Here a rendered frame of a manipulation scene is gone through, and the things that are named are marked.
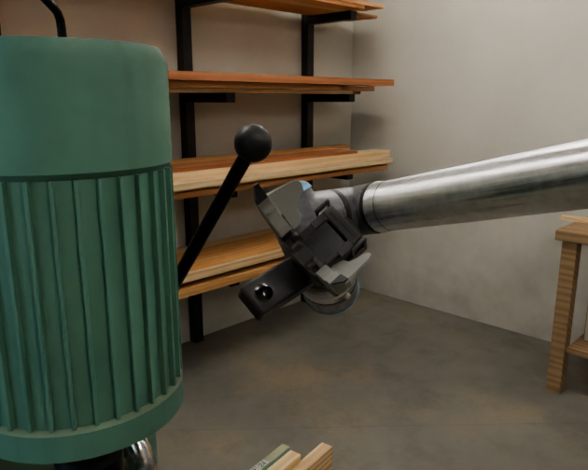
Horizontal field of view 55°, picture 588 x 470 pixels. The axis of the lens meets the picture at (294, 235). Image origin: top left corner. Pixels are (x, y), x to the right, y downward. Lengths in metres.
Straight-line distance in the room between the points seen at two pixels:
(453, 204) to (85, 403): 0.57
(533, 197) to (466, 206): 0.10
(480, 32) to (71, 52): 3.59
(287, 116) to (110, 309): 3.53
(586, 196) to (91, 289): 0.56
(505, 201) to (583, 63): 2.88
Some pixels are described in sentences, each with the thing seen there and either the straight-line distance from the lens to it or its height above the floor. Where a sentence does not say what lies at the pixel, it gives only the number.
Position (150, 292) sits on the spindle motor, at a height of 1.32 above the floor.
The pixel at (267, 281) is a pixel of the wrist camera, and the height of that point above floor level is 1.24.
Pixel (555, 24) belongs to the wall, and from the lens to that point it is 3.73.
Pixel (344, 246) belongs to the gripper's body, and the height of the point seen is 1.29.
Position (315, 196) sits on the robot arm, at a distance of 0.94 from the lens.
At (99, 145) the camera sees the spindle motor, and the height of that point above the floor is 1.44.
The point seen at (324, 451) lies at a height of 0.94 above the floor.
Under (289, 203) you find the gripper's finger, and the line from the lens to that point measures 0.69.
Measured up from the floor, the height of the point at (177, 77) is 1.56.
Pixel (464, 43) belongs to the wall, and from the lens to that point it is 3.95.
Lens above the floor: 1.47
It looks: 13 degrees down
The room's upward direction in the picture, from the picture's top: straight up
